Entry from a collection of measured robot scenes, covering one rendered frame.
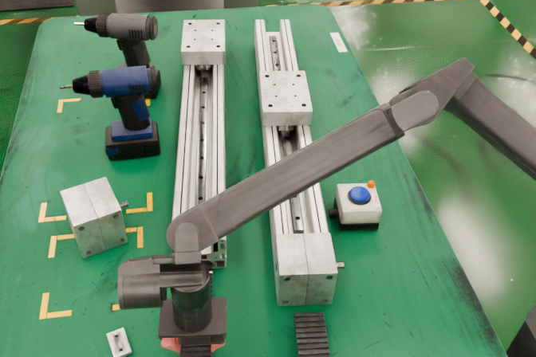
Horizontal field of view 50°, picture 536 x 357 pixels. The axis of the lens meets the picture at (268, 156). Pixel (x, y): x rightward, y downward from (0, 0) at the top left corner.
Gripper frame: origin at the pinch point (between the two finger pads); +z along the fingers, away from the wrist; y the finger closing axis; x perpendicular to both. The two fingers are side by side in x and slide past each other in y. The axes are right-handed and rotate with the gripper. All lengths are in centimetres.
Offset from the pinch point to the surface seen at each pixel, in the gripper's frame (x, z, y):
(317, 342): 0.2, -0.7, -20.0
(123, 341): -2.6, 2.3, 12.4
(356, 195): -29.2, -4.7, -30.9
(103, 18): -75, -18, 24
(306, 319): -4.2, -0.7, -18.6
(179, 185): -31.9, -5.5, 4.2
